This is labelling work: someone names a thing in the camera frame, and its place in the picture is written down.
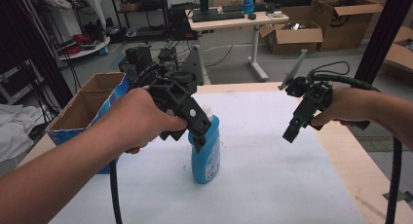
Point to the person's left hand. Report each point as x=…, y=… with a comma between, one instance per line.
x=142, y=117

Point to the black metal shelf rack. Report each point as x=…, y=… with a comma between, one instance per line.
x=139, y=13

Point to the flat cardboard box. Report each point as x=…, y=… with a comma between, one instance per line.
x=400, y=55

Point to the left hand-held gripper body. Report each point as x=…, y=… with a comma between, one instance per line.
x=168, y=87

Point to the blue bottle on desk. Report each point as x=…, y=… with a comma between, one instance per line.
x=248, y=2

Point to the black keyboard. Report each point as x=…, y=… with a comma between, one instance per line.
x=218, y=15

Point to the blue plastic bottle white cap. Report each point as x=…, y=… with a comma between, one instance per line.
x=206, y=152

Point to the person's right hand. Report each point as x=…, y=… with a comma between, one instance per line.
x=344, y=104

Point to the white cloth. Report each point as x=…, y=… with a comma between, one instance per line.
x=16, y=130

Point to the white table mat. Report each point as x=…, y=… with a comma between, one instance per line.
x=259, y=172

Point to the round white table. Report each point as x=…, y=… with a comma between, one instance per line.
x=87, y=49

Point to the small open cardboard box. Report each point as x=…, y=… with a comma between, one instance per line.
x=292, y=39

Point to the large open cardboard box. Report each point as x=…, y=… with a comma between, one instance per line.
x=344, y=26

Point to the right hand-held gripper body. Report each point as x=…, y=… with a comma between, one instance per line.
x=311, y=97

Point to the black computer mouse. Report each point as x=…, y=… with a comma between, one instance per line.
x=252, y=16

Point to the black curtain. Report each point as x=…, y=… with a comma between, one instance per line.
x=26, y=45

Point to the black metal stand post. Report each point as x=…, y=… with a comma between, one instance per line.
x=383, y=35

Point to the white office desk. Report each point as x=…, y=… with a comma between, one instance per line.
x=233, y=22

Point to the open blue cardboard box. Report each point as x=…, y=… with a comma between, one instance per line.
x=84, y=107

